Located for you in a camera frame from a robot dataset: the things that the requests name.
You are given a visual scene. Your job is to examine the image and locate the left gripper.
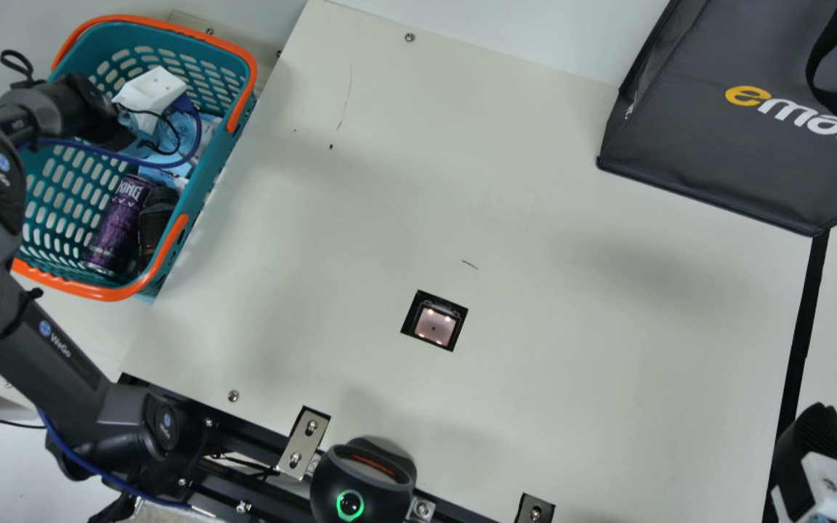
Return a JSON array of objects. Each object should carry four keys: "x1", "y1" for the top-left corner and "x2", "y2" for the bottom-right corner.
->
[{"x1": 148, "y1": 109, "x2": 205, "y2": 158}]

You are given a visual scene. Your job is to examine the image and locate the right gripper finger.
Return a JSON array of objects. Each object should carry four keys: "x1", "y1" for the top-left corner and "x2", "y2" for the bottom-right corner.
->
[{"x1": 771, "y1": 402, "x2": 837, "y2": 523}]

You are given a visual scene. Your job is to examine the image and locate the blue white wet wipes pack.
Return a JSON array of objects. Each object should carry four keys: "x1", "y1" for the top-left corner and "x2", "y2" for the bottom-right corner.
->
[{"x1": 139, "y1": 149, "x2": 198, "y2": 187}]

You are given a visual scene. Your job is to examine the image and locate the teal shopping basket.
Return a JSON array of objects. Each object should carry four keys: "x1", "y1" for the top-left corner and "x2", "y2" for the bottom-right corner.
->
[{"x1": 10, "y1": 15, "x2": 259, "y2": 302}]

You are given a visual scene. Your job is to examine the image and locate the small square scanner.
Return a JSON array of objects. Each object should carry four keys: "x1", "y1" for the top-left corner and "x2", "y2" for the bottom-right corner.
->
[{"x1": 400, "y1": 290, "x2": 469, "y2": 352}]

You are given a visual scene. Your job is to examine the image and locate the dark coffee bottle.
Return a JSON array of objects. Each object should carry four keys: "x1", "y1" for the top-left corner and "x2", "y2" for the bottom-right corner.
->
[{"x1": 137, "y1": 185, "x2": 182, "y2": 271}]

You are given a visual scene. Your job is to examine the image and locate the black strip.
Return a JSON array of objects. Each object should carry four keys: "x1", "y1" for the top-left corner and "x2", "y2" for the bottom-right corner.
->
[{"x1": 761, "y1": 229, "x2": 831, "y2": 523}]

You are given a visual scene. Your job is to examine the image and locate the purple can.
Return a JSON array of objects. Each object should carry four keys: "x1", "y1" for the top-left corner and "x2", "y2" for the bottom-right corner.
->
[{"x1": 83, "y1": 173, "x2": 155, "y2": 276}]

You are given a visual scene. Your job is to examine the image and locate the white round stand base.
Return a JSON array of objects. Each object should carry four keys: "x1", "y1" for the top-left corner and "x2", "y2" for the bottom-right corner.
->
[{"x1": 0, "y1": 420, "x2": 129, "y2": 523}]

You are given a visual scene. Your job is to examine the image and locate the black device with green light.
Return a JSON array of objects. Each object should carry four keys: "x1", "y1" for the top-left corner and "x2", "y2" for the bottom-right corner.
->
[{"x1": 308, "y1": 436, "x2": 418, "y2": 523}]

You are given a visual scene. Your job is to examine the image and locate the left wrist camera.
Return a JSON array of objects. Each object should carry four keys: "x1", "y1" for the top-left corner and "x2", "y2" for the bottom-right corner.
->
[{"x1": 112, "y1": 66, "x2": 189, "y2": 135}]

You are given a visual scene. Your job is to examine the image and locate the blue cable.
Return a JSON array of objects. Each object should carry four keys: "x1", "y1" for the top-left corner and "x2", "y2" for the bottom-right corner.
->
[
  {"x1": 36, "y1": 408, "x2": 194, "y2": 509},
  {"x1": 25, "y1": 94, "x2": 205, "y2": 172}
]

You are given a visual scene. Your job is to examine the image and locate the dark grey bag with straps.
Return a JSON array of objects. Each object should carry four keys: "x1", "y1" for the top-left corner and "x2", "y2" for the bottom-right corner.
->
[{"x1": 597, "y1": 0, "x2": 837, "y2": 238}]

